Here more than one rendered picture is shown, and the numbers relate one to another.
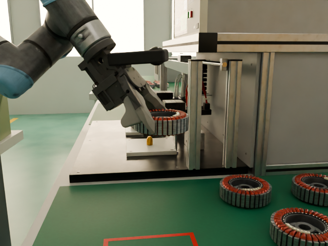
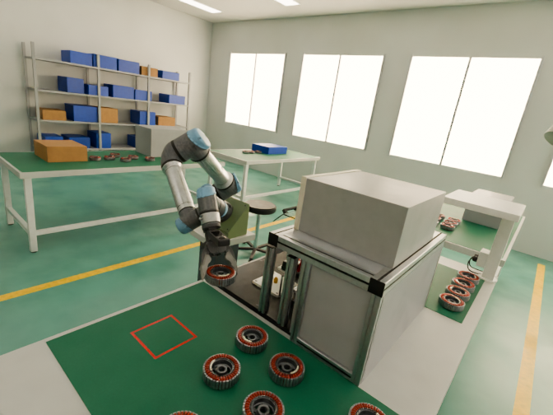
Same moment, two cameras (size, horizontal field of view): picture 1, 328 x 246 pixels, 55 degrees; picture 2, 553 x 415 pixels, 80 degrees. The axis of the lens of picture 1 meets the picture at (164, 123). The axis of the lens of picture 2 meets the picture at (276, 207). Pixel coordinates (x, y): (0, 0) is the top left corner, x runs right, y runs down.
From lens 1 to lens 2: 1.00 m
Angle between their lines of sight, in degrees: 44
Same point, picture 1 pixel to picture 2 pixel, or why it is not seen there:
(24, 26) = (381, 123)
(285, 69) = (319, 278)
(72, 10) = (201, 206)
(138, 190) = (222, 305)
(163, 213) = (206, 321)
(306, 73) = (334, 289)
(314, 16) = (377, 246)
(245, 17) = (323, 227)
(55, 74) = (395, 173)
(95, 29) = (206, 216)
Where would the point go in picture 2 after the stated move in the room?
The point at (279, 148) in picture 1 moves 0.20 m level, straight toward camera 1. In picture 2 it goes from (309, 332) to (255, 340)
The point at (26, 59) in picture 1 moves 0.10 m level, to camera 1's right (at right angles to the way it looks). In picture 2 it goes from (188, 218) to (201, 227)
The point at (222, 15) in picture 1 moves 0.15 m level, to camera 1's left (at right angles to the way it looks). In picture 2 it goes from (309, 221) to (281, 208)
